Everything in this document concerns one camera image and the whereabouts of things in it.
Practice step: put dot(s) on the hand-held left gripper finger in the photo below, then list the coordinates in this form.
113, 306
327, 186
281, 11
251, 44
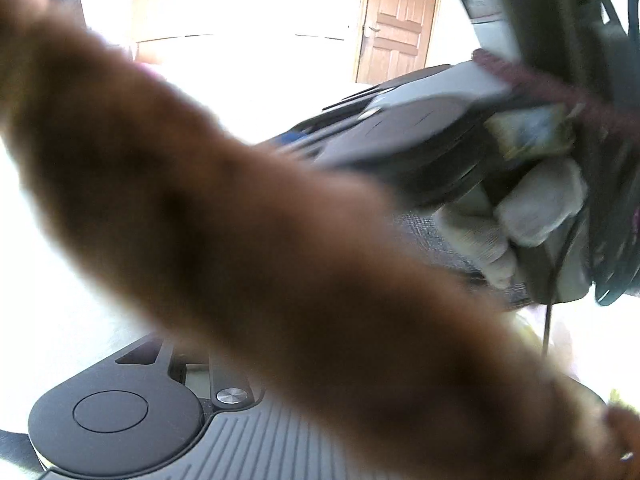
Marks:
162, 355

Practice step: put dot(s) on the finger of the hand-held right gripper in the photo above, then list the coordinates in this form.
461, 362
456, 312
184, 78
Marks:
320, 127

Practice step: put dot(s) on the person's right hand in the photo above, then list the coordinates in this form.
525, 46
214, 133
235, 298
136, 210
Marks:
540, 205

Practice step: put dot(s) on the wooden door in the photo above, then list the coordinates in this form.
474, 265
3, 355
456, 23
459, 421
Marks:
400, 20

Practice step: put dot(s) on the brown fuzzy cloth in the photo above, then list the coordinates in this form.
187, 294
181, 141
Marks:
240, 240

